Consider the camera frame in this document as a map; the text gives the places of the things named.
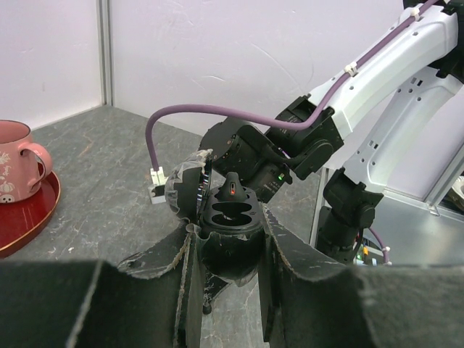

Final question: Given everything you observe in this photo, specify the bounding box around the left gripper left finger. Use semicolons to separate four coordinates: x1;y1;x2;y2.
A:
1;225;202;347

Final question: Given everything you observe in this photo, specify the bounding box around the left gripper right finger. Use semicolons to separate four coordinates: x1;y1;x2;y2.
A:
258;209;463;347

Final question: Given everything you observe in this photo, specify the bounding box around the black oval charging case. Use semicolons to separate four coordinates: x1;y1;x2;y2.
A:
165;149;265;286

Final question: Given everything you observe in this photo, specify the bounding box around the black round earbud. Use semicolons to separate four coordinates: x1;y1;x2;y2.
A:
224;172;246;202

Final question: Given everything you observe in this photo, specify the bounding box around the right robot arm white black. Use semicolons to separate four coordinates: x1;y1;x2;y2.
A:
199;1;463;264

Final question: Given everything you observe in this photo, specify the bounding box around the red round tray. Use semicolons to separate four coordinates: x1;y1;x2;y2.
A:
1;171;61;259

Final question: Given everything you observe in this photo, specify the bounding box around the pink patterned mug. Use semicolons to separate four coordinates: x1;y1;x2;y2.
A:
1;120;53;204

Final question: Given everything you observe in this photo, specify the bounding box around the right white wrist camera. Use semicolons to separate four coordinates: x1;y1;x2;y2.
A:
147;167;167;204

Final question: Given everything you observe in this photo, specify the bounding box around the right aluminium frame post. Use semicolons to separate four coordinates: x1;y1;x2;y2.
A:
96;0;114;106

